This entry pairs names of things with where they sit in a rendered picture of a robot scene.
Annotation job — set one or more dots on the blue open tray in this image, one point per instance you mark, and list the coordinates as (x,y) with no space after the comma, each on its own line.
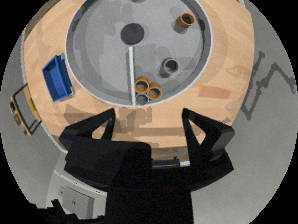
(52,79)

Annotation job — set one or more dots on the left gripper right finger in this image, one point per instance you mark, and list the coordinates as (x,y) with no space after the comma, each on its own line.
(217,135)

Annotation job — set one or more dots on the grey metal ring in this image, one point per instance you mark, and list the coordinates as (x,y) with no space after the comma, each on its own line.
(142,101)
(176,65)

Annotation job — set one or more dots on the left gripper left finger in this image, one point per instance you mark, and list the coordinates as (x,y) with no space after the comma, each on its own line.
(87,126)

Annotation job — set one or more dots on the bronze bushing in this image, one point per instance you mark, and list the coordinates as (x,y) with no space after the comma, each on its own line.
(154,96)
(190,18)
(142,89)

